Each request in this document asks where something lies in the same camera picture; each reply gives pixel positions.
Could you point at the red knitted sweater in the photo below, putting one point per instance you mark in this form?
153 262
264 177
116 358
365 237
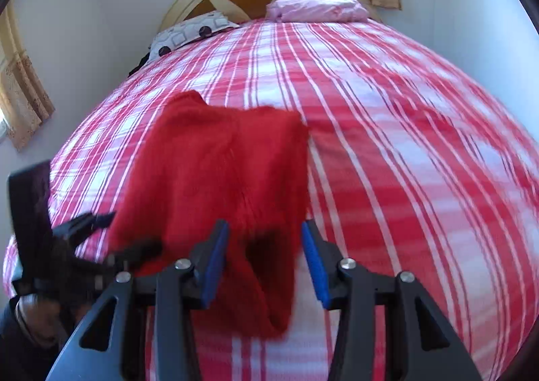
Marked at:
219 162

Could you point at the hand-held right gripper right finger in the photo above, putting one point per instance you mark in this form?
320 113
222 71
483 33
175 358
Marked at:
316 267

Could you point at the red plaid bed blanket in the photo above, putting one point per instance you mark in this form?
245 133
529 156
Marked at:
400 132

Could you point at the grey patterned pillow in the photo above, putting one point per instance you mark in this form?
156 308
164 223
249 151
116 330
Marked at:
189 32

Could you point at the person's left forearm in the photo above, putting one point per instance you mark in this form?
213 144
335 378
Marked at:
17 355

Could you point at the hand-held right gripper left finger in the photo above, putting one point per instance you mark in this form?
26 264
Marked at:
214 267

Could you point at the pink pillow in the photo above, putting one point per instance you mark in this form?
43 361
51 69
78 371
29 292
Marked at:
316 6

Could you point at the dark cloth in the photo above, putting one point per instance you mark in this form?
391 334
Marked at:
139 63

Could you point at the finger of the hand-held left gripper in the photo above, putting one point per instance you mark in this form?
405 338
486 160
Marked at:
88 225
134 252

